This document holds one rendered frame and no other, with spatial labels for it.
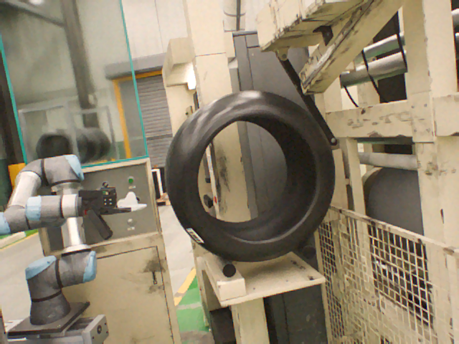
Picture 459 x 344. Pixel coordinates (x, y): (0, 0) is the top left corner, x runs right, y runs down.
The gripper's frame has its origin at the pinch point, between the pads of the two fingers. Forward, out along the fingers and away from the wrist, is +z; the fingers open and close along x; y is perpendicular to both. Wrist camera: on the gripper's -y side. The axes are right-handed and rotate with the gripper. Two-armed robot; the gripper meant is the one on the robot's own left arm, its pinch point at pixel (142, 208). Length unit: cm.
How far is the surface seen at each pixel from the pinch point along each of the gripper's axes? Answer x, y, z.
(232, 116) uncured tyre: -12.8, 29.0, 28.7
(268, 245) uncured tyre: -12.6, -12.9, 39.5
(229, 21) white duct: 80, 85, 49
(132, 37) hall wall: 995, 298, -21
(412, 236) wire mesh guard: -41, -6, 71
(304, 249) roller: -11, -16, 53
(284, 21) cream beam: -7, 60, 49
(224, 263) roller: -8.8, -18.7, 25.6
